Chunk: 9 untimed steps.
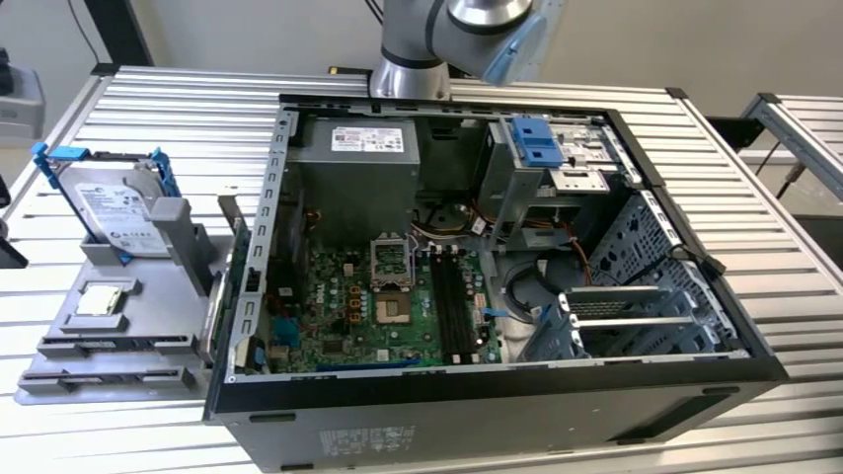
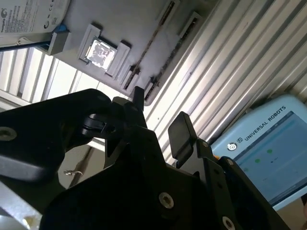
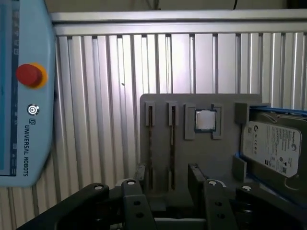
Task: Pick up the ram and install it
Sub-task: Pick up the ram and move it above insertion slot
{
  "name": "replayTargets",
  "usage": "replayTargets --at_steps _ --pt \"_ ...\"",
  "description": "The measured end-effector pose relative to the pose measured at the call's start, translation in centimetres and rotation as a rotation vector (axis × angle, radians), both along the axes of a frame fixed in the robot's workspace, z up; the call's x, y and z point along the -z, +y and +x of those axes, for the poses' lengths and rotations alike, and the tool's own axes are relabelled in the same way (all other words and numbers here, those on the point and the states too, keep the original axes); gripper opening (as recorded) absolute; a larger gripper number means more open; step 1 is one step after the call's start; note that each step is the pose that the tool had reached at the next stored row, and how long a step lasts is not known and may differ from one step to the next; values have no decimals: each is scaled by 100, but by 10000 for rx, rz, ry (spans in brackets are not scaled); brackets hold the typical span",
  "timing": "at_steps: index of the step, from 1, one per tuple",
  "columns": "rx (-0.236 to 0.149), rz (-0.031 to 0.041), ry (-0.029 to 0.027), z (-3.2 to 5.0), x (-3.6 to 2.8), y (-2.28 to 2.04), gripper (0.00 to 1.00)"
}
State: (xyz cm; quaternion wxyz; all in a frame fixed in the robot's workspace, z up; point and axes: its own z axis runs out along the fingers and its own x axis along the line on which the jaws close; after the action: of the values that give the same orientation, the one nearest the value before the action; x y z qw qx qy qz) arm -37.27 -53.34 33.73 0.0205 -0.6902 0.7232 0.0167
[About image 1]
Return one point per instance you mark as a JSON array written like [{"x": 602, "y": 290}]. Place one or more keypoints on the black device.
[{"x": 10, "y": 252}]

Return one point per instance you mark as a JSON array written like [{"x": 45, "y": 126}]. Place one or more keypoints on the CPU socket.
[{"x": 395, "y": 308}]

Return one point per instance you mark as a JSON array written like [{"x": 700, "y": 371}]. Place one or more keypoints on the metal disk bay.
[{"x": 613, "y": 301}]

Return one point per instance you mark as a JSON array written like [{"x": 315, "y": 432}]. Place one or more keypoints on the black yellow marker strip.
[{"x": 346, "y": 71}]

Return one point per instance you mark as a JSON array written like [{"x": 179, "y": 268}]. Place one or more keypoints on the blue motherboard component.
[{"x": 285, "y": 331}]

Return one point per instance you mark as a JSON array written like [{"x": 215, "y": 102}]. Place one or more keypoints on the blue plastic drive latch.
[{"x": 534, "y": 140}]

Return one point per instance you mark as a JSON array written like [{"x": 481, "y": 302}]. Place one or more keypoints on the grey parts rack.
[{"x": 158, "y": 316}]

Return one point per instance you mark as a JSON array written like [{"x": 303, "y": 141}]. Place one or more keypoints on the green graphics card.
[{"x": 242, "y": 242}]

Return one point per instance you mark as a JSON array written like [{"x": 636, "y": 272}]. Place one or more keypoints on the grey power supply unit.
[{"x": 355, "y": 187}]

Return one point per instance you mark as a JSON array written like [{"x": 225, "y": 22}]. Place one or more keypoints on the silver CPU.
[{"x": 99, "y": 298}]

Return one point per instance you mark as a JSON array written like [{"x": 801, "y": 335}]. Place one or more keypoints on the black RAM slot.
[
  {"x": 459, "y": 331},
  {"x": 469, "y": 331},
  {"x": 451, "y": 331}
]

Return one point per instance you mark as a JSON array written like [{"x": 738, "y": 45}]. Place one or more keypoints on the round grey internal speaker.
[{"x": 453, "y": 215}]

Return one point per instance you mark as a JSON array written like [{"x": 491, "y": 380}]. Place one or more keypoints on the aluminium frame side table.
[{"x": 810, "y": 113}]

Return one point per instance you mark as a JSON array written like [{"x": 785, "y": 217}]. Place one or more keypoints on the black table bracket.
[{"x": 732, "y": 129}]

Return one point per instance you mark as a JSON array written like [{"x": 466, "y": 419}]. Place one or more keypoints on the thin locking lever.
[{"x": 415, "y": 257}]

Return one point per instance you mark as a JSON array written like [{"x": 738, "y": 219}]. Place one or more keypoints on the grey printer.
[{"x": 21, "y": 99}]

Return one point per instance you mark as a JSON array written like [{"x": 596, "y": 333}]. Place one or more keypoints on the green motherboard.
[{"x": 323, "y": 340}]

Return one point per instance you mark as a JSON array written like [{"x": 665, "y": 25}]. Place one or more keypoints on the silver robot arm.
[{"x": 409, "y": 49}]

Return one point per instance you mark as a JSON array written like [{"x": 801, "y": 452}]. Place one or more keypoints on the hard disk in blue carrier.
[{"x": 113, "y": 207}]

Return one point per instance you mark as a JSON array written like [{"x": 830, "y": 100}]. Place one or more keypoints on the blue expansion slot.
[{"x": 369, "y": 365}]

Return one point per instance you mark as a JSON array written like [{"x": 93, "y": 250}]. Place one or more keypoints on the black pillar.
[{"x": 122, "y": 29}]

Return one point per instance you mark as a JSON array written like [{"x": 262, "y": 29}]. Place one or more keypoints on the black open PC case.
[{"x": 461, "y": 424}]

